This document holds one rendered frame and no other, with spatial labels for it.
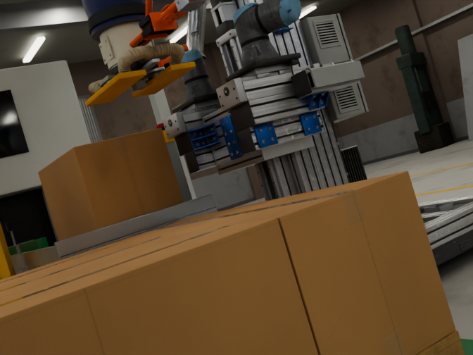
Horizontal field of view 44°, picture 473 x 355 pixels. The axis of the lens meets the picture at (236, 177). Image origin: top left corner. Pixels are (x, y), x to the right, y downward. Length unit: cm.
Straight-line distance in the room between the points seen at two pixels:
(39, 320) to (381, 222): 76
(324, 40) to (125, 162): 102
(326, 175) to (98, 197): 97
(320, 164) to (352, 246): 128
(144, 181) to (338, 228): 133
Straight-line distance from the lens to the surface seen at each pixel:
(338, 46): 272
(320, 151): 255
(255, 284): 115
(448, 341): 151
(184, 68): 201
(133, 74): 192
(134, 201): 244
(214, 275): 111
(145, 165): 248
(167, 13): 181
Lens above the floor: 64
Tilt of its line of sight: level
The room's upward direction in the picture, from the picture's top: 17 degrees counter-clockwise
